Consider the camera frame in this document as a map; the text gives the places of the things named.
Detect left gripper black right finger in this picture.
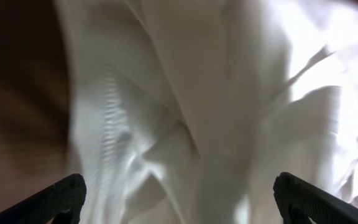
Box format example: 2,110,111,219
273,172,358,224

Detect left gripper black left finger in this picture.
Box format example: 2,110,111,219
0,174,86,224

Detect white t-shirt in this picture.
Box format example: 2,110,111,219
55,0,358,224

